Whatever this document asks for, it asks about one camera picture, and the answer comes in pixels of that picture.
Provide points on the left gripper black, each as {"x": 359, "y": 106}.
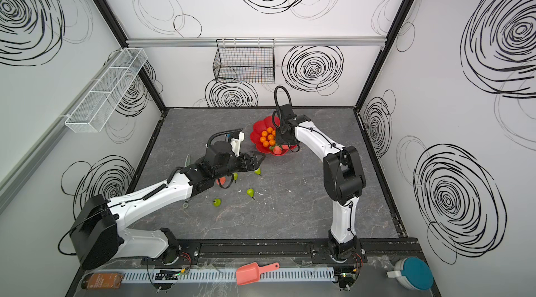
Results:
{"x": 246, "y": 161}

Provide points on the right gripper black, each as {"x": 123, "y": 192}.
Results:
{"x": 285, "y": 135}

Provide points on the peach bottom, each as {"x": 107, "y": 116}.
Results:
{"x": 277, "y": 150}

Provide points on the red flower fruit bowl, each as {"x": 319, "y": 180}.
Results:
{"x": 262, "y": 125}

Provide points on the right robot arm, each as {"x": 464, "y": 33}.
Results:
{"x": 343, "y": 176}

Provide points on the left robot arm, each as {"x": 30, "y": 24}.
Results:
{"x": 101, "y": 232}

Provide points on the pink plastic scoop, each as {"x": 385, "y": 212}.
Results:
{"x": 251, "y": 273}

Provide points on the teal lidded white jug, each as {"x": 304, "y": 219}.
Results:
{"x": 413, "y": 274}

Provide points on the black wire basket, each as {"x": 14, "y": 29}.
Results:
{"x": 245, "y": 60}

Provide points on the white slotted cable duct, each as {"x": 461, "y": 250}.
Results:
{"x": 140, "y": 276}

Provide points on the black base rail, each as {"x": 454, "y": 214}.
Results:
{"x": 310, "y": 250}

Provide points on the white mesh wall shelf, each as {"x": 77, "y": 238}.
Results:
{"x": 118, "y": 89}

